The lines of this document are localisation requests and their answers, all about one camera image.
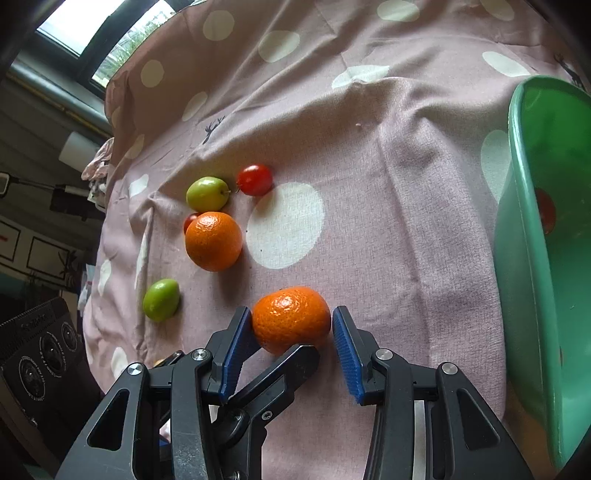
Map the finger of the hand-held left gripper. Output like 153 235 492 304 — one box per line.
213 344 321 480

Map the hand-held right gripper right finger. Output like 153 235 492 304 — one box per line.
331 305 536 480

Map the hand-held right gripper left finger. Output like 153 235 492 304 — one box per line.
55 305 254 480

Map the small orange mandarin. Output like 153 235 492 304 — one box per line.
252 286 332 356

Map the green jujube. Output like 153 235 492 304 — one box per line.
186 176 231 212
142 278 180 321

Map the large orange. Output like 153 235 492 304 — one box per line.
185 211 243 272

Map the green plastic bowl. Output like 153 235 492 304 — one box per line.
492 75 591 472

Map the pink polka-dot blanket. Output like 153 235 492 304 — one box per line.
81 0 591 480

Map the black device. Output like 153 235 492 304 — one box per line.
48 184 95 217

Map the floral cloth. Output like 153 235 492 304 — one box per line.
82 137 116 206

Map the white cylinder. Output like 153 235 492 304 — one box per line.
59 131 105 172

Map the dark red cherry tomato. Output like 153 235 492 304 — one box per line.
536 189 557 234

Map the grey pipe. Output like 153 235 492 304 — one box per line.
8 60 112 136

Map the window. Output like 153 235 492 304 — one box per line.
0 0 199 100

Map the black-framed wall picture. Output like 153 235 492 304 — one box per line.
27 236 70 278
0 220 22 262

